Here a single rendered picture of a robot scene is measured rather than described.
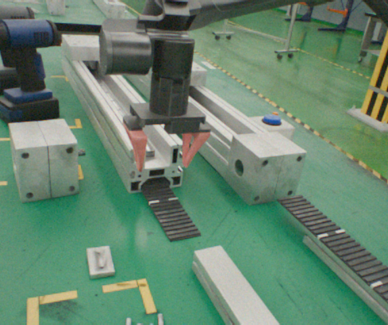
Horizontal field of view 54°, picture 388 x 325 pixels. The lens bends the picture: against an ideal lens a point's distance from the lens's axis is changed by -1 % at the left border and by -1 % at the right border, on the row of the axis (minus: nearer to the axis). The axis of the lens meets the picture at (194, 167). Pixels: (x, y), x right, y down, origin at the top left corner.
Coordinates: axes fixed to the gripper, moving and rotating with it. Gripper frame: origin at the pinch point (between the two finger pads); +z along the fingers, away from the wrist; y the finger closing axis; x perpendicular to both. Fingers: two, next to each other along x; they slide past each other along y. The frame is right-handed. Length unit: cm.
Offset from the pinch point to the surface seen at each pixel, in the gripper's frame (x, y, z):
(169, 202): 1.6, -1.1, 6.6
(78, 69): -51, 5, -1
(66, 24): -178, -7, 8
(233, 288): 23.9, -0.7, 4.1
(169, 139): -5.7, -3.1, -1.3
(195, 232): 10.1, -2.1, 6.7
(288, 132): -12.2, -34.4, 1.9
